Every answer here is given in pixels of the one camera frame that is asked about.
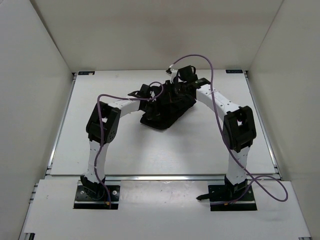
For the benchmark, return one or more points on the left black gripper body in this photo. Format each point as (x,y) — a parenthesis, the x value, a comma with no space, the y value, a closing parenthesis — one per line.
(152,102)

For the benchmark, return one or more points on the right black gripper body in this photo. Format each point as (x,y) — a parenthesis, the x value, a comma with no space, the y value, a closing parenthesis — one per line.
(176,91)

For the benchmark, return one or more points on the black pleated skirt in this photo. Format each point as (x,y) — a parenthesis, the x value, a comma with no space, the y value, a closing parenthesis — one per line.
(169,112)

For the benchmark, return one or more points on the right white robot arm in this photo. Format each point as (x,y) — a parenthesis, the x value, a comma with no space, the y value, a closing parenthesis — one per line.
(236,123)

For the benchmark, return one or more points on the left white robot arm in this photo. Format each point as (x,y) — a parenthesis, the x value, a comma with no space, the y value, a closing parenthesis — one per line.
(103,125)

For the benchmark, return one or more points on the right blue corner label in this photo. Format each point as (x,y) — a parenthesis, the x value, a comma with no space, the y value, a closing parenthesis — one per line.
(234,71)

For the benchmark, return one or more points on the blue corner label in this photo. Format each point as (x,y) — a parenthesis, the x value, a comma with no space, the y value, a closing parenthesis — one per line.
(86,73)
(234,71)

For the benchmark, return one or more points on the left blue corner label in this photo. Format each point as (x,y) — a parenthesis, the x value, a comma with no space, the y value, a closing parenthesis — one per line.
(86,73)

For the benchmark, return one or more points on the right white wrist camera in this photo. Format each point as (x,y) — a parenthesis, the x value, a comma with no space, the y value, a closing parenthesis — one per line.
(173,73)

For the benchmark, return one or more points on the left aluminium side rail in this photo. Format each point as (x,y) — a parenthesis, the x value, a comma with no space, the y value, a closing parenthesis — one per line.
(60,127)

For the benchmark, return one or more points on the aluminium side rail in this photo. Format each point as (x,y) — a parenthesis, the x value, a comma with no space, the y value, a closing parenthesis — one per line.
(263,128)
(60,127)

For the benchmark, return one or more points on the aluminium front rail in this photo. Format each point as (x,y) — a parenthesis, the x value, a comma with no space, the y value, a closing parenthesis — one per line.
(168,177)

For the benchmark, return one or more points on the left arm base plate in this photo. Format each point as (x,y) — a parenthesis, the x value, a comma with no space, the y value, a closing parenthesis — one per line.
(86,199)

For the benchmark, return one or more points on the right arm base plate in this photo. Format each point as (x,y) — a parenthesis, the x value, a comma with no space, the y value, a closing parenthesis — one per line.
(221,199)

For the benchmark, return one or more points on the right aluminium side rail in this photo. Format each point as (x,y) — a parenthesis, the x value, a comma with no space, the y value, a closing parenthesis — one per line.
(263,128)

